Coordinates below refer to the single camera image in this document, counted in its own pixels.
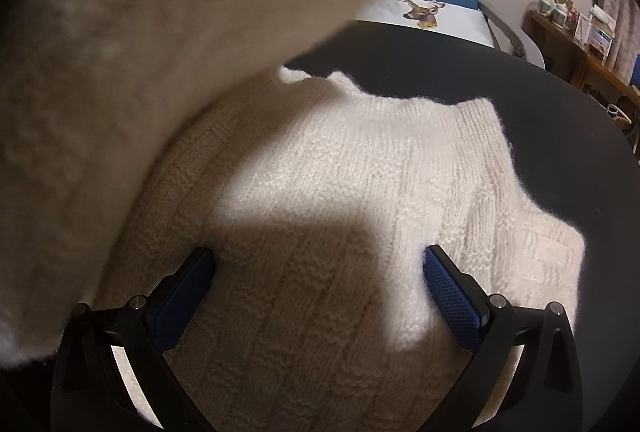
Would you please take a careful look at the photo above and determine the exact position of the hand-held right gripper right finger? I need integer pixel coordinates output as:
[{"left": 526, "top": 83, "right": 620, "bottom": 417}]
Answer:
[{"left": 423, "top": 244, "right": 583, "bottom": 432}]

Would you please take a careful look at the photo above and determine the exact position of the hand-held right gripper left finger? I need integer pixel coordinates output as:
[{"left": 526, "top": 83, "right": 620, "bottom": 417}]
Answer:
[{"left": 50, "top": 247, "right": 217, "bottom": 432}]

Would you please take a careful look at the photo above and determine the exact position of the cream knit sweater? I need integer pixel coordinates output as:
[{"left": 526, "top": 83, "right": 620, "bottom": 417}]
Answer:
[{"left": 0, "top": 0, "right": 586, "bottom": 432}]

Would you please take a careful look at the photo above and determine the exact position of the white deer print pillow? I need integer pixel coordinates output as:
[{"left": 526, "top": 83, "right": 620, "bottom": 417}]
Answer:
[{"left": 352, "top": 0, "right": 496, "bottom": 48}]

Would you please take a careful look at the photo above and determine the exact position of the wooden desk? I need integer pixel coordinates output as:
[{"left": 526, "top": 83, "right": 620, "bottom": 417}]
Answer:
[{"left": 527, "top": 9, "right": 640, "bottom": 123}]

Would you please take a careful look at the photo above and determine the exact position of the white carton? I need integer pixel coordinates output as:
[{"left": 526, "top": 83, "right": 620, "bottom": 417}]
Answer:
[{"left": 574, "top": 9, "right": 592, "bottom": 44}]

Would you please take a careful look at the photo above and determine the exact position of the stack of papers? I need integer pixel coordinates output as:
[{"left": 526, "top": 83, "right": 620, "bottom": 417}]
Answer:
[{"left": 590, "top": 4, "right": 617, "bottom": 30}]

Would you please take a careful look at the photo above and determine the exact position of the floral curtain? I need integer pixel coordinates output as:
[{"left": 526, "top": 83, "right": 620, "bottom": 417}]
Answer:
[{"left": 592, "top": 0, "right": 640, "bottom": 83}]

